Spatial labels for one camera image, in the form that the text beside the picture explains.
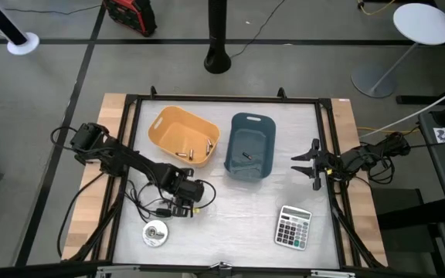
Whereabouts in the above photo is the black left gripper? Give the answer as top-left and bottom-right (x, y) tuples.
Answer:
(159, 166), (206, 218)

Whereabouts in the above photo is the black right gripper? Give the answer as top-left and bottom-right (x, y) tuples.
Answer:
(290, 137), (343, 192)

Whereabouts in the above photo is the dark teal plastic bin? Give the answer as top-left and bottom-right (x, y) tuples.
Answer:
(223, 112), (277, 182)

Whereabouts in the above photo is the orange plastic bin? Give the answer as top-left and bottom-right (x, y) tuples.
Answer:
(148, 105), (222, 169)

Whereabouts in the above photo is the white table mat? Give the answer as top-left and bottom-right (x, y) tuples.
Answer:
(112, 99), (341, 270)

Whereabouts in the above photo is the silver desk calculator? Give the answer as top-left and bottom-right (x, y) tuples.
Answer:
(274, 205), (313, 251)

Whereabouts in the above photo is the black desk foot bar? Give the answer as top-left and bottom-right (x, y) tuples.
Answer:
(395, 79), (445, 106)

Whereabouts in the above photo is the black pole with flared base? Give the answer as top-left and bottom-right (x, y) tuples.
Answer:
(203, 0), (233, 75)

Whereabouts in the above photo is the red and black tool case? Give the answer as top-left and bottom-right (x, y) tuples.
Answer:
(102, 0), (158, 38)

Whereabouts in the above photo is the black earphone cable with adapter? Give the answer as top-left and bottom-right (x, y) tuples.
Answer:
(124, 179), (175, 224)

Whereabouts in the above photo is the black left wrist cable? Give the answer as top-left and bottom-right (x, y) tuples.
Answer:
(193, 178), (217, 212)

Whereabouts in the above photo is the black cable bundle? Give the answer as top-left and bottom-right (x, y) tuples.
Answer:
(360, 154), (397, 185)

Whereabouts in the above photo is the silver camera mount clamp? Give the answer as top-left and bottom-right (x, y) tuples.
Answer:
(208, 261), (234, 277)

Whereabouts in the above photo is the yellow cable behind arm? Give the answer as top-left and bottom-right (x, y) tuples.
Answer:
(357, 126), (421, 135)

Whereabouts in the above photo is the black metal table frame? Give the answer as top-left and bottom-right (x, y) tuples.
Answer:
(60, 85), (389, 273)

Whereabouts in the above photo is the black cable along frame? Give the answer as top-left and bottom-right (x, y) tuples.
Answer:
(56, 172), (104, 259)

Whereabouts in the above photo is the white hose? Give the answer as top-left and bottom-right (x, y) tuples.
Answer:
(359, 78), (445, 139)

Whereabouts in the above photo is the yellow floor cable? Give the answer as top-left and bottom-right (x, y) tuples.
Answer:
(357, 0), (396, 17)

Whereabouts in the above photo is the white round pedestal table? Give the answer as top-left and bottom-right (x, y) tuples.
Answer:
(350, 2), (445, 99)

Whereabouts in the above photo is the black post with white base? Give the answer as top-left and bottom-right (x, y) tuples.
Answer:
(0, 0), (41, 56)

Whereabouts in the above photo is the thin black floor cable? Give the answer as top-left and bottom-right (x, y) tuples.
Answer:
(5, 4), (104, 16)

